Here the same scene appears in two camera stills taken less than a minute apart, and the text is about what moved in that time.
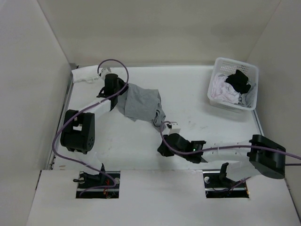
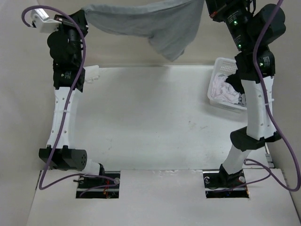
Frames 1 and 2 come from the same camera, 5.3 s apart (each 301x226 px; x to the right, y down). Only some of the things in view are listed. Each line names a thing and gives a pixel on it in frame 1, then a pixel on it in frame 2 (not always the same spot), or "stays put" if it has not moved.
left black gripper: [122, 83] → [66, 22]
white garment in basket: [224, 91] stays put
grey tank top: [140, 104] → [171, 25]
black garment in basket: [239, 81] stays put
